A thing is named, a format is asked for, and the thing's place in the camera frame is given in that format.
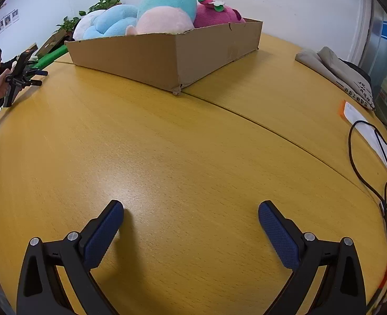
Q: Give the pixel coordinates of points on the grey canvas bag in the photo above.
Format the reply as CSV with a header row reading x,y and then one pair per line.
x,y
349,77

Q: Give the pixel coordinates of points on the green cloth shelf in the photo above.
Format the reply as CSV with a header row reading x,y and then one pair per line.
x,y
50,58

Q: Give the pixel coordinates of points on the white plush toy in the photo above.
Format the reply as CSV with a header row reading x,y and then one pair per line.
x,y
84,23

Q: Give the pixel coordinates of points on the potted green plant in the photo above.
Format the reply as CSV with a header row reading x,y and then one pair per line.
x,y
68,25

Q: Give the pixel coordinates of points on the blue plush toy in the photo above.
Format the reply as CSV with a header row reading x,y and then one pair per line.
x,y
112,22

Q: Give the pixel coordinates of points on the white paper envelope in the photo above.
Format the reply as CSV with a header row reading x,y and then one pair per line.
x,y
348,112

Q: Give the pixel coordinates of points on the pink pig plush toy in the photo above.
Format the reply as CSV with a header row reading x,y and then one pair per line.
x,y
164,16

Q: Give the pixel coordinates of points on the magenta fruit plush toy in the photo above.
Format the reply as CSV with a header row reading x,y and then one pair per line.
x,y
213,12

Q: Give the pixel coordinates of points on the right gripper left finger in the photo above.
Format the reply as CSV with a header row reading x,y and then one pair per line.
x,y
40,290

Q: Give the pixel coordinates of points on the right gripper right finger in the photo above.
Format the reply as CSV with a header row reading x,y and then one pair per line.
x,y
342,287

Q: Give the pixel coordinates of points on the cardboard tray box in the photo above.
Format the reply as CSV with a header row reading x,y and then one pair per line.
x,y
169,62

